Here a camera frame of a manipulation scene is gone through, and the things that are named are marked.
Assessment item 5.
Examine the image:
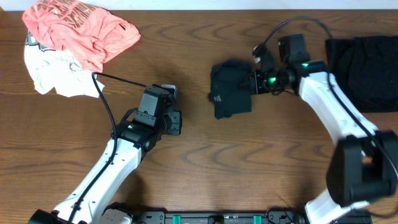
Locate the black t-shirt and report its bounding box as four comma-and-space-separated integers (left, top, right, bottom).
208, 59, 252, 119

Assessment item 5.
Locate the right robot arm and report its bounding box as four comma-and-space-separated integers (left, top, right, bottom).
246, 34, 397, 223

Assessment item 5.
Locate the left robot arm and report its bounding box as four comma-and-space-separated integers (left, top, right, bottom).
29, 85, 182, 224

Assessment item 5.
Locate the folded black garment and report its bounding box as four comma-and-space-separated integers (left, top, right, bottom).
325, 36, 397, 113

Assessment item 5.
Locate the orange t-shirt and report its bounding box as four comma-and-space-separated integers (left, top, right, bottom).
22, 0, 141, 72

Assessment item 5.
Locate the white t-shirt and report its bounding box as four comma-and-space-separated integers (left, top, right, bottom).
24, 32, 105, 98

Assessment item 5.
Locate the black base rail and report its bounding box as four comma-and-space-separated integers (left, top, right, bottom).
99, 202, 373, 224

